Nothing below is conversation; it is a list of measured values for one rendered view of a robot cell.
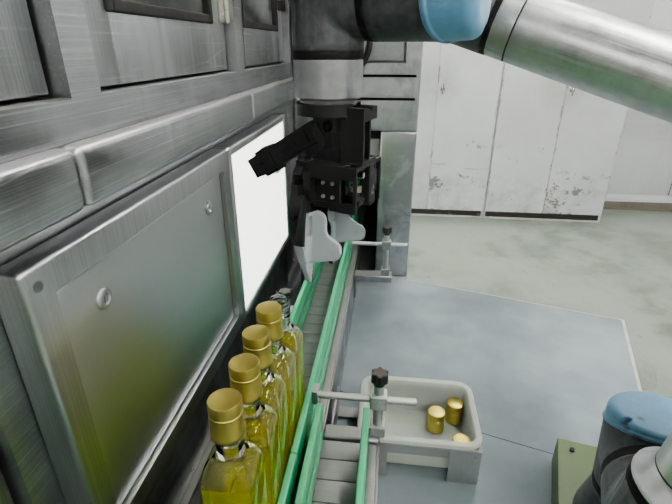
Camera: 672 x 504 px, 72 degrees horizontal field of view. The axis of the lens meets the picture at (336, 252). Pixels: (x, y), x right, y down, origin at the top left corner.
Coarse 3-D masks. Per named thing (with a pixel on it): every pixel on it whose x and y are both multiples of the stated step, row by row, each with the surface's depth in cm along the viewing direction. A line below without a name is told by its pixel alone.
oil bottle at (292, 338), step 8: (296, 328) 69; (288, 336) 67; (296, 336) 68; (288, 344) 67; (296, 344) 68; (296, 352) 67; (296, 360) 68; (296, 368) 68; (296, 376) 69; (304, 392) 76
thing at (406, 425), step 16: (368, 384) 96; (400, 384) 96; (416, 384) 96; (432, 384) 95; (448, 384) 95; (464, 384) 94; (416, 400) 97; (432, 400) 96; (464, 400) 93; (384, 416) 96; (400, 416) 96; (416, 416) 96; (464, 416) 92; (400, 432) 92; (416, 432) 92; (448, 432) 92; (464, 432) 90; (480, 432) 83; (448, 448) 80; (464, 448) 80
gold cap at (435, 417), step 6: (432, 408) 92; (438, 408) 92; (432, 414) 91; (438, 414) 91; (444, 414) 91; (432, 420) 91; (438, 420) 90; (426, 426) 93; (432, 426) 91; (438, 426) 91; (432, 432) 92; (438, 432) 91
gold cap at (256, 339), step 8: (248, 328) 56; (256, 328) 56; (264, 328) 56; (248, 336) 55; (256, 336) 55; (264, 336) 55; (248, 344) 54; (256, 344) 54; (264, 344) 55; (248, 352) 55; (256, 352) 55; (264, 352) 55; (264, 360) 56; (272, 360) 57; (264, 368) 56
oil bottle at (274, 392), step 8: (272, 376) 59; (280, 376) 60; (264, 384) 57; (272, 384) 58; (280, 384) 59; (264, 392) 56; (272, 392) 57; (280, 392) 58; (264, 400) 56; (272, 400) 56; (280, 400) 58; (280, 408) 58; (280, 416) 58; (280, 424) 59; (280, 432) 59; (288, 432) 64; (280, 440) 59; (288, 440) 64; (280, 448) 60; (288, 448) 65; (288, 456) 65
